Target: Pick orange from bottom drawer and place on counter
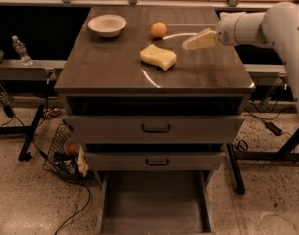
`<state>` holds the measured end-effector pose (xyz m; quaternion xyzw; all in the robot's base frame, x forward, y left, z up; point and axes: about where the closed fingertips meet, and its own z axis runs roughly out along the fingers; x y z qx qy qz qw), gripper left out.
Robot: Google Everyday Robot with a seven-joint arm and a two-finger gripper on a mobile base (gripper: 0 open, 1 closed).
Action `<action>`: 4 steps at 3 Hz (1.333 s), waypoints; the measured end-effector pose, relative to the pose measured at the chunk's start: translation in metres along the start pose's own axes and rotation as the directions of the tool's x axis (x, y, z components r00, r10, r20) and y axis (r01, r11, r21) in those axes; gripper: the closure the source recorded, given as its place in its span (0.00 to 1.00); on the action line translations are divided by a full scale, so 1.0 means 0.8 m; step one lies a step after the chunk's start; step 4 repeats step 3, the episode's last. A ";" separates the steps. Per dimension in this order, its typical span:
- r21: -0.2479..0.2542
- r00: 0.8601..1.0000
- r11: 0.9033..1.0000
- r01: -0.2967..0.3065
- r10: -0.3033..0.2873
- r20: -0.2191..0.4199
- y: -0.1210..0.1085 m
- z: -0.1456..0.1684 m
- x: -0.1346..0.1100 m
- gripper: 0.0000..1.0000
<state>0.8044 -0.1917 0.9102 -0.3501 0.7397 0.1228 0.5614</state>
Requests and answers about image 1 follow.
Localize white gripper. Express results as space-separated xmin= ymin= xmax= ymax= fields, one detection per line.
xmin=182 ymin=12 xmax=244 ymax=50

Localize orange fruit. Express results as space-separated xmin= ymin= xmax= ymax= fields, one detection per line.
xmin=150 ymin=22 xmax=167 ymax=38

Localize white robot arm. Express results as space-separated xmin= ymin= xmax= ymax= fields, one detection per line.
xmin=182 ymin=2 xmax=299 ymax=116

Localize grey drawer cabinet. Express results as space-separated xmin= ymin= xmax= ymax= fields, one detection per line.
xmin=56 ymin=6 xmax=254 ymax=235

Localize middle grey drawer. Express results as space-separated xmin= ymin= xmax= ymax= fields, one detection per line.
xmin=85 ymin=152 xmax=224 ymax=171

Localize top grey drawer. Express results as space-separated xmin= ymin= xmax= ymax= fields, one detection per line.
xmin=65 ymin=116 xmax=244 ymax=144

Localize bottom grey open drawer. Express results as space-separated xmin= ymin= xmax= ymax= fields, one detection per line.
xmin=96 ymin=171 xmax=214 ymax=235

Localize yellow sponge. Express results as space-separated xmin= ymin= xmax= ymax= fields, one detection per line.
xmin=140 ymin=44 xmax=177 ymax=71

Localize white ceramic bowl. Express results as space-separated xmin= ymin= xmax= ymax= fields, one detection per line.
xmin=88 ymin=15 xmax=126 ymax=38

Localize black power adapter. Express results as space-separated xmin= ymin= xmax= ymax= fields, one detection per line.
xmin=265 ymin=122 xmax=282 ymax=136

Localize black table leg right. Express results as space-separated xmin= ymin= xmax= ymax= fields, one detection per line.
xmin=226 ymin=128 xmax=299 ymax=195

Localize black table leg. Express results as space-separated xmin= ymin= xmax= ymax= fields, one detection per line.
xmin=226 ymin=128 xmax=299 ymax=195
xmin=0 ymin=105 xmax=44 ymax=162

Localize clear plastic water bottle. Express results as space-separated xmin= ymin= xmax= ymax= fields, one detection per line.
xmin=12 ymin=35 xmax=33 ymax=66

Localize snack bag in basket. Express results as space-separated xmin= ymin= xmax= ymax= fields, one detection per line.
xmin=53 ymin=152 xmax=77 ymax=176

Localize black table leg left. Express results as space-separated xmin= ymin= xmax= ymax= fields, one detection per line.
xmin=0 ymin=105 xmax=44 ymax=162

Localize black wire basket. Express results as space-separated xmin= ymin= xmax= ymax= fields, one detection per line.
xmin=43 ymin=124 xmax=82 ymax=180

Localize black power cable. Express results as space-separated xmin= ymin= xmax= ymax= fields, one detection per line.
xmin=30 ymin=137 xmax=92 ymax=235

